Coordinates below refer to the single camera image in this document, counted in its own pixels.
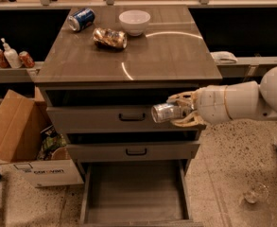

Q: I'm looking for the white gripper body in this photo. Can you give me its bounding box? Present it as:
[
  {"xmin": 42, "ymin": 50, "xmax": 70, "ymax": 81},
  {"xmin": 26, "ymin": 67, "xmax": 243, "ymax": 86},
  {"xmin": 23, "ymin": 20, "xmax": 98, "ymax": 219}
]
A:
[{"xmin": 196, "ymin": 85, "xmax": 229, "ymax": 125}]

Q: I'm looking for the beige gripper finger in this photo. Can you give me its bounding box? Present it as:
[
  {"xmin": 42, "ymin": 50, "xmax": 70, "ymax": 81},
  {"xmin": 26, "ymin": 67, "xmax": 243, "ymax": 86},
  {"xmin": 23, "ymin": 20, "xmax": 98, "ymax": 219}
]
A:
[
  {"xmin": 170, "ymin": 111, "xmax": 205, "ymax": 128},
  {"xmin": 166, "ymin": 91, "xmax": 197, "ymax": 108}
]

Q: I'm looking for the silver redbull can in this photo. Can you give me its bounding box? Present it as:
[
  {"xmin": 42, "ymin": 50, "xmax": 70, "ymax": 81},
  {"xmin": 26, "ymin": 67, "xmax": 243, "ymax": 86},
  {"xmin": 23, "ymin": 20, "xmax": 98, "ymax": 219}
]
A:
[{"xmin": 151, "ymin": 103, "xmax": 182, "ymax": 123}]

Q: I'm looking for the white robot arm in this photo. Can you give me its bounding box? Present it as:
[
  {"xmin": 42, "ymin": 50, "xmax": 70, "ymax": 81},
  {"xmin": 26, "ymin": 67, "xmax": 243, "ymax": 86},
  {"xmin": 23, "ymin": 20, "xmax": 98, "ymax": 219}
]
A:
[{"xmin": 167, "ymin": 67, "xmax": 277, "ymax": 127}]

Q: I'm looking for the middle grey drawer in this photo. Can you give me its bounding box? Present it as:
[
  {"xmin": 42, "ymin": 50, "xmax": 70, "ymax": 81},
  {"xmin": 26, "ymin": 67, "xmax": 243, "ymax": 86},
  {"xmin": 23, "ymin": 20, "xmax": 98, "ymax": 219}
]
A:
[{"xmin": 67, "ymin": 141, "xmax": 199, "ymax": 162}]

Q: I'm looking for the grey drawer cabinet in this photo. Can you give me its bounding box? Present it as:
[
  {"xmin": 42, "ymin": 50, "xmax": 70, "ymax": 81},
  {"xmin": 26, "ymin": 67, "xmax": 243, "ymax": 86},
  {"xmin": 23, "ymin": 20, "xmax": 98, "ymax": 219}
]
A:
[{"xmin": 33, "ymin": 4, "xmax": 223, "ymax": 227}]

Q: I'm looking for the crushed gold can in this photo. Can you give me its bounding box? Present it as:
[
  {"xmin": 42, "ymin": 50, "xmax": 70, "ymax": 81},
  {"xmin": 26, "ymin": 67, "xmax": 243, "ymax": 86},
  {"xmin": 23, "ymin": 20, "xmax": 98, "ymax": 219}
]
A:
[{"xmin": 93, "ymin": 27, "xmax": 128, "ymax": 50}]

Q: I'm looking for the bottom open grey drawer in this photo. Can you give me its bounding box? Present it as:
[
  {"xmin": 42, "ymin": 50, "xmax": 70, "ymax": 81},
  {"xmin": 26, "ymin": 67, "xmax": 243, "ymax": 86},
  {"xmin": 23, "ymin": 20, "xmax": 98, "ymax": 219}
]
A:
[{"xmin": 79, "ymin": 160, "xmax": 204, "ymax": 227}]

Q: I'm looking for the top grey drawer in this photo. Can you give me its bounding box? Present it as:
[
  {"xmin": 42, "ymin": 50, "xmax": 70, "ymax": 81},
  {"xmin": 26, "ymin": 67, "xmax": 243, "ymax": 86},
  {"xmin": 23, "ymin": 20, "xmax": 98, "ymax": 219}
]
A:
[{"xmin": 46, "ymin": 105, "xmax": 206, "ymax": 133}]

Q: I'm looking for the blue pepsi can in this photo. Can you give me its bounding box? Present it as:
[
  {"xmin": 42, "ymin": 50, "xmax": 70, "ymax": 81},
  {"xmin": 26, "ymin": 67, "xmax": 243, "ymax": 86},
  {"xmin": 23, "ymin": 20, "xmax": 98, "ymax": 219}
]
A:
[{"xmin": 67, "ymin": 8, "xmax": 95, "ymax": 32}]

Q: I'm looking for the red soda can right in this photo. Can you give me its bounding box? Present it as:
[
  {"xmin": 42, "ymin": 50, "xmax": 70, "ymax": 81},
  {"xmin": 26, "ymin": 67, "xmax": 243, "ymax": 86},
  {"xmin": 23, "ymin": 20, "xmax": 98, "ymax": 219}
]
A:
[{"xmin": 19, "ymin": 51, "xmax": 35, "ymax": 68}]

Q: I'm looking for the red soda can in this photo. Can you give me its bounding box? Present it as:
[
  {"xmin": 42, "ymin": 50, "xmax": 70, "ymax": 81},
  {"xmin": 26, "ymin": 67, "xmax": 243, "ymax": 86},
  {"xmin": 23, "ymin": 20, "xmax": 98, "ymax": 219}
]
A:
[
  {"xmin": 0, "ymin": 49, "xmax": 9, "ymax": 68},
  {"xmin": 19, "ymin": 51, "xmax": 35, "ymax": 68}
]

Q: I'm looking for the red soda can left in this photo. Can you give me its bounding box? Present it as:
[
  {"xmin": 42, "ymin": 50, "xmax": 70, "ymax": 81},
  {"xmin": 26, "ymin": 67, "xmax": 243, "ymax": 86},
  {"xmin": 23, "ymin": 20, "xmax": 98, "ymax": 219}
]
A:
[{"xmin": 0, "ymin": 49, "xmax": 9, "ymax": 68}]

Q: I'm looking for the white folded cloth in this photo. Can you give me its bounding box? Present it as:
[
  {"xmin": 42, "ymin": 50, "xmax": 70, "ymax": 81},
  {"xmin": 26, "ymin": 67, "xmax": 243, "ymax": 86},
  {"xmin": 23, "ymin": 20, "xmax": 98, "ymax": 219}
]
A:
[{"xmin": 211, "ymin": 51, "xmax": 237, "ymax": 64}]

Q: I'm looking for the white bowl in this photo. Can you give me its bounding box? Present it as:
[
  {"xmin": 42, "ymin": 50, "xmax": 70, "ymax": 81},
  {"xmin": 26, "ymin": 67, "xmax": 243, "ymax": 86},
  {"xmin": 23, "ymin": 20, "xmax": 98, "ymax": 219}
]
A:
[{"xmin": 119, "ymin": 10, "xmax": 150, "ymax": 36}]

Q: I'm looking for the clear glass on floor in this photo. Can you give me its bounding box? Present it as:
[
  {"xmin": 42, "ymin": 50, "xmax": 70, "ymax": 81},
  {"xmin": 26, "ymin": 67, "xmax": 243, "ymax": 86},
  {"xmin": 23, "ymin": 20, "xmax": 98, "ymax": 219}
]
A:
[{"xmin": 243, "ymin": 182, "xmax": 268, "ymax": 204}]

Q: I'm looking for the green snack bag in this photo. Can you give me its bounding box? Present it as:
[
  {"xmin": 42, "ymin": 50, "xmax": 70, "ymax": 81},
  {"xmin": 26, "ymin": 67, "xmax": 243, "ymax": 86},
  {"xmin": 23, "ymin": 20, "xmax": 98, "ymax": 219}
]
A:
[{"xmin": 37, "ymin": 125, "xmax": 66, "ymax": 160}]

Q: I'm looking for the white printed cardboard box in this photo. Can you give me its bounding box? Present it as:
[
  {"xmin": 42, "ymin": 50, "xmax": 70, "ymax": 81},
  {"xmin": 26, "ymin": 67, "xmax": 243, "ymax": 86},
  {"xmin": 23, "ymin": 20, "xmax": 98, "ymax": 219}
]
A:
[{"xmin": 0, "ymin": 160, "xmax": 83, "ymax": 187}]

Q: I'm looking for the brown cardboard box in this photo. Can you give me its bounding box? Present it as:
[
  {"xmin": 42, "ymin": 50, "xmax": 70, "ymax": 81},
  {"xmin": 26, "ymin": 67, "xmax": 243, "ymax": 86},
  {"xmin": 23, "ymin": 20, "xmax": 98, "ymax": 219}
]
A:
[{"xmin": 0, "ymin": 90, "xmax": 50, "ymax": 163}]

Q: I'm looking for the white pump bottle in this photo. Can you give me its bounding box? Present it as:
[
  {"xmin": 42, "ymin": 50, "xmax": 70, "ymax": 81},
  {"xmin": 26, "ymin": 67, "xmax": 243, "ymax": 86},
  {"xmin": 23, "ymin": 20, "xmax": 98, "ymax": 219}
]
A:
[{"xmin": 1, "ymin": 38, "xmax": 22, "ymax": 69}]

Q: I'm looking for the grey wall shelf rail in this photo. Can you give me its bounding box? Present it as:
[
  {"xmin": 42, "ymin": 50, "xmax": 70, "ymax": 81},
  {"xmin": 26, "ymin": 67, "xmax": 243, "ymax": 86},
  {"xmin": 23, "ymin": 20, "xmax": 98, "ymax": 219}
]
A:
[{"xmin": 0, "ymin": 61, "xmax": 43, "ymax": 83}]

